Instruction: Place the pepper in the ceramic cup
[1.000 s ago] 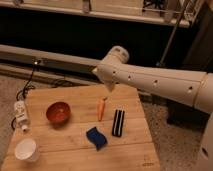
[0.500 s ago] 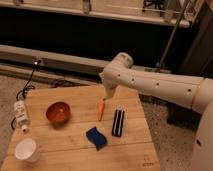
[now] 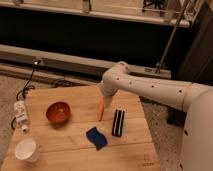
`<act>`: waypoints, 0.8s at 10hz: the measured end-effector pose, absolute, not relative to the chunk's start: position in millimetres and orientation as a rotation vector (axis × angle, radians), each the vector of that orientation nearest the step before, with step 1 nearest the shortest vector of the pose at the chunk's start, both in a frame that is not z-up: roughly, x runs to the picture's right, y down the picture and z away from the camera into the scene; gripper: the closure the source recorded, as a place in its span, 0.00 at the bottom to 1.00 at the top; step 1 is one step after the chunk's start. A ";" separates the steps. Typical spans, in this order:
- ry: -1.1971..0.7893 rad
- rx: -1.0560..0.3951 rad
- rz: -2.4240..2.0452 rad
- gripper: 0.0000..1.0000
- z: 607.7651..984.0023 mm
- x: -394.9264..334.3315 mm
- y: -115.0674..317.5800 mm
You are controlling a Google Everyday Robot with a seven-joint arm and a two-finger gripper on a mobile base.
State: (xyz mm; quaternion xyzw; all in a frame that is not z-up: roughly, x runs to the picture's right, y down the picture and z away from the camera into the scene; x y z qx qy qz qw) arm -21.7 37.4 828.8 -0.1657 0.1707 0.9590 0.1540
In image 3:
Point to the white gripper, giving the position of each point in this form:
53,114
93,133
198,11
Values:
107,101

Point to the orange pepper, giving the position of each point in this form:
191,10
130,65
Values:
100,111

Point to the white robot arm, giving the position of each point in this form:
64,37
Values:
193,98

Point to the white ceramic cup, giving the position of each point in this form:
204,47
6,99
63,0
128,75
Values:
27,150

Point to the black white striped block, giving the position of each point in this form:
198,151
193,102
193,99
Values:
118,123

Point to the blue sponge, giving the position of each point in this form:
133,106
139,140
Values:
97,138

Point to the red-orange bowl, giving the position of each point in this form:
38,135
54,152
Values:
58,113

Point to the white power strip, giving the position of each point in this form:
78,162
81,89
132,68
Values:
21,115

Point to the metal pole stand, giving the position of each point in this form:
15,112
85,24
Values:
159,64

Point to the grey baseboard rail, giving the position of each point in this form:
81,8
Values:
56,60

